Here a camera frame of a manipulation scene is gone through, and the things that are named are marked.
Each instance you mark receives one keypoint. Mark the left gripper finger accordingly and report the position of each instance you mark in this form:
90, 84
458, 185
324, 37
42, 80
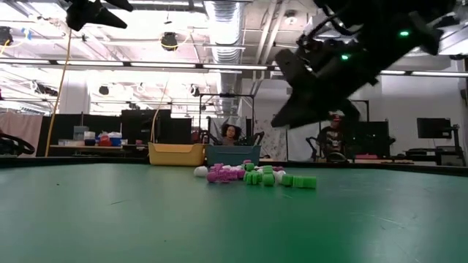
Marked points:
122, 4
84, 16

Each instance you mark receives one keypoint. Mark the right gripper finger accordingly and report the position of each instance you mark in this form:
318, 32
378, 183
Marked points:
307, 111
350, 112

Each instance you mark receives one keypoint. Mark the green plastic skeleton toy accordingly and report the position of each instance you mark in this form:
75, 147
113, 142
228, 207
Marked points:
249, 167
269, 178
253, 178
305, 182

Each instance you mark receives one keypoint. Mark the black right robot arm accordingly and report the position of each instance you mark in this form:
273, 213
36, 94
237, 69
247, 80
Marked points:
384, 18

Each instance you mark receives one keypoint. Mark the black background robot arm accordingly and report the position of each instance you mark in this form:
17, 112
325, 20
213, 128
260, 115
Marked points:
259, 138

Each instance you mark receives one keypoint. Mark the person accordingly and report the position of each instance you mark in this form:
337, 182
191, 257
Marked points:
331, 140
230, 133

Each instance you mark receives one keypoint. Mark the plain white cloth sheet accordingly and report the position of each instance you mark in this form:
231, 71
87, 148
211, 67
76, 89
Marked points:
298, 144

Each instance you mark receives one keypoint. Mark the red flat object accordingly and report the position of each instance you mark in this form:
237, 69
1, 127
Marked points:
366, 156

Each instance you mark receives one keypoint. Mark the black rounded chair back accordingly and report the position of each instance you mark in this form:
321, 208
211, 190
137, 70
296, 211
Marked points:
336, 158

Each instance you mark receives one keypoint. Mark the long ceiling light strip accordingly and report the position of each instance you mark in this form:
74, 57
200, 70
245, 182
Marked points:
95, 63

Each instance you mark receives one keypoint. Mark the patterned white cloth sheet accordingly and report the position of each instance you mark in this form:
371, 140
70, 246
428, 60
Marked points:
270, 144

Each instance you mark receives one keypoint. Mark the black round ceiling fixture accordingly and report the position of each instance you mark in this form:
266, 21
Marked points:
169, 42

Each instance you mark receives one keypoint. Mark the wooden workbench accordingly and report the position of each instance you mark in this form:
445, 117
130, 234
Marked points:
387, 161

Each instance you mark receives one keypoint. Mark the small dark round fixture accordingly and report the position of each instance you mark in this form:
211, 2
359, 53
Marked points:
104, 90
195, 90

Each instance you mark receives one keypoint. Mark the black computer monitor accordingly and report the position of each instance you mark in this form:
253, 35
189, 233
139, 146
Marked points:
434, 128

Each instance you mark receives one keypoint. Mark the blue-grey plastic bin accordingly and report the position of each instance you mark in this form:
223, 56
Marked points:
230, 155

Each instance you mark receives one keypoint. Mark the black office desk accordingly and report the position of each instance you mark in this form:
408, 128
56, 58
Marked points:
448, 157

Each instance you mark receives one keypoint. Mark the black monitor stand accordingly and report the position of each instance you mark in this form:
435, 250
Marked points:
456, 146

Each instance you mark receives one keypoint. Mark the black partition panel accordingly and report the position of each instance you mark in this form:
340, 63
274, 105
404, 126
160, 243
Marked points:
62, 128
139, 124

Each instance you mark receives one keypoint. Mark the clear plastic container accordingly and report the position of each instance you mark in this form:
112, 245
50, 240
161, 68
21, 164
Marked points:
80, 133

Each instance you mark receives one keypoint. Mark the pink curtain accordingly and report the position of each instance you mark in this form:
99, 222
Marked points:
22, 126

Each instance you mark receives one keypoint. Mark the red plastic container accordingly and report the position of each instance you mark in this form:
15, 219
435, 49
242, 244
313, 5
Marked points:
105, 141

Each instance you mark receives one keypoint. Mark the blue plastic box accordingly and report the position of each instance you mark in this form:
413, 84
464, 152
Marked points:
116, 142

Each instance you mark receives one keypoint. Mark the wooden side table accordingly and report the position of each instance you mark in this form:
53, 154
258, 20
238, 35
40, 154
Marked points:
73, 147

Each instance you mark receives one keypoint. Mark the yellow plastic bin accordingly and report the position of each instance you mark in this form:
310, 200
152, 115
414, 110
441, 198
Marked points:
175, 155

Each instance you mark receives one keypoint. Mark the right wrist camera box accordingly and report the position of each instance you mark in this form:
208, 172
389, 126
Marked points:
292, 69

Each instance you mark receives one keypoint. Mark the black metal frame stand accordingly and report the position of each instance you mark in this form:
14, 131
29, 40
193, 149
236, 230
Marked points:
227, 95

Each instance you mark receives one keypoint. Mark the silver ceiling air duct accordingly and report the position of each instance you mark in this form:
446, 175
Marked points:
225, 33

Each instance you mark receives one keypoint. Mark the black curved frame bracket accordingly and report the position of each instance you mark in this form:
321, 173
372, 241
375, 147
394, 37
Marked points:
5, 146

